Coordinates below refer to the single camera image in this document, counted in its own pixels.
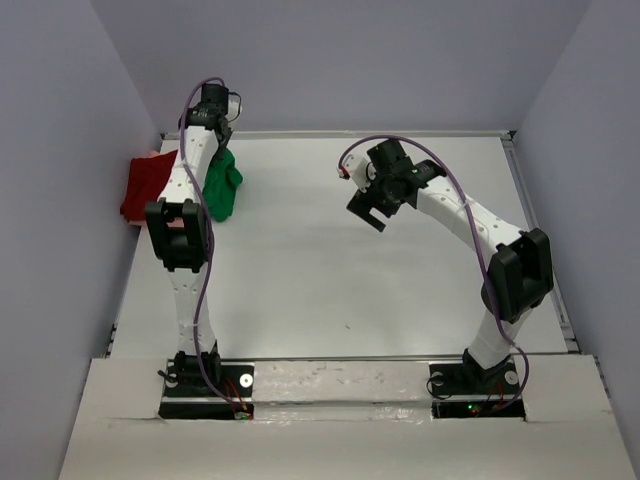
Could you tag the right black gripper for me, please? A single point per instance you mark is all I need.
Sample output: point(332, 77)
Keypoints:
point(363, 202)

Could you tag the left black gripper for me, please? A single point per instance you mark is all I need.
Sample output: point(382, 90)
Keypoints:
point(228, 134)

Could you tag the green t shirt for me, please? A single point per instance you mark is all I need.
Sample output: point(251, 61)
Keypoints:
point(221, 184)

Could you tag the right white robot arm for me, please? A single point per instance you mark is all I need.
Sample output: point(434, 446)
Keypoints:
point(515, 264)

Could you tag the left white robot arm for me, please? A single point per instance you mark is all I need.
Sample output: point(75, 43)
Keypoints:
point(181, 232)

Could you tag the red folded t shirt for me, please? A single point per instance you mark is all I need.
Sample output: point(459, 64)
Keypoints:
point(142, 185)

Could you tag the pink folded t shirt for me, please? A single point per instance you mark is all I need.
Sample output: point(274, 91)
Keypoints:
point(169, 183)

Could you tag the white front platform board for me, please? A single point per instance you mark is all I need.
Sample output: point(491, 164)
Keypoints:
point(346, 420)

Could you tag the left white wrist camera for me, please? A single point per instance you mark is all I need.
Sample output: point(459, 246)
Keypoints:
point(234, 107)

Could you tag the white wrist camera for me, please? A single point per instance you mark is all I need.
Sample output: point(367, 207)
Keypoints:
point(234, 107)
point(357, 169)

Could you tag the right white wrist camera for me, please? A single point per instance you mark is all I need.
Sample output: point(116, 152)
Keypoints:
point(357, 169)

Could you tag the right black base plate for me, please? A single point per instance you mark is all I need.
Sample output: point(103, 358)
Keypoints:
point(457, 394)

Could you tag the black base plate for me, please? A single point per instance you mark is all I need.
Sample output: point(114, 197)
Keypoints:
point(457, 394)
point(196, 401)

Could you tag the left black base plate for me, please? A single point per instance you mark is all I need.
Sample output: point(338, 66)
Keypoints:
point(196, 401)

